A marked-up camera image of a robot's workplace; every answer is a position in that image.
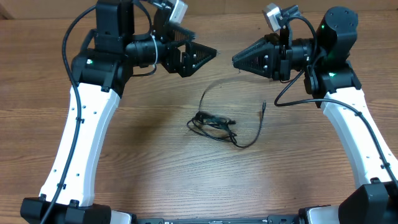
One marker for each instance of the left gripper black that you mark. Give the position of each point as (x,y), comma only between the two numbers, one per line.
(185,68)

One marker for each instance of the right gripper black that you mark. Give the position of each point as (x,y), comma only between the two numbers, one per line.
(263,58)

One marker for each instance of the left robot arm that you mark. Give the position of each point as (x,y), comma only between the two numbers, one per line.
(98,74)

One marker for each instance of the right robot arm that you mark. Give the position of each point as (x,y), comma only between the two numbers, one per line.
(332,84)

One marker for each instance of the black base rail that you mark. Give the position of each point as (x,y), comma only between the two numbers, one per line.
(217,220)

